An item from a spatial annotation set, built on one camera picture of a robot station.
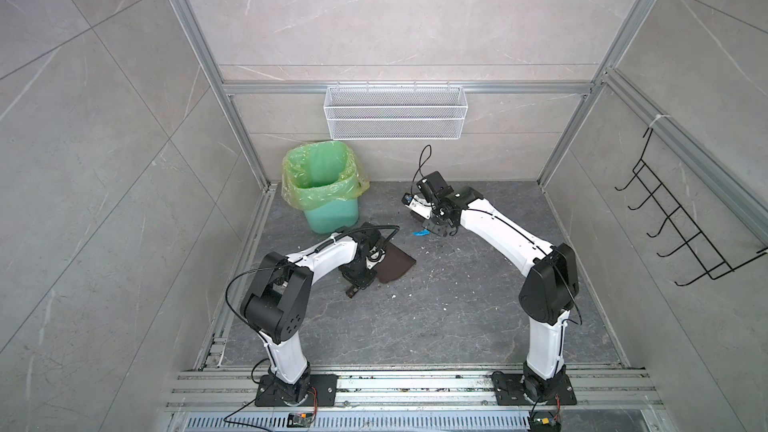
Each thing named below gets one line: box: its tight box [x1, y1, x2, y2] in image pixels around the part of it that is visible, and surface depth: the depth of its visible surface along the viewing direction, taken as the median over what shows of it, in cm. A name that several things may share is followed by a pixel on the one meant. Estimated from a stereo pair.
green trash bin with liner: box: [281, 140, 370, 234], surface depth 96 cm
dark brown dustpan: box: [374, 242, 417, 283], surface depth 100 cm
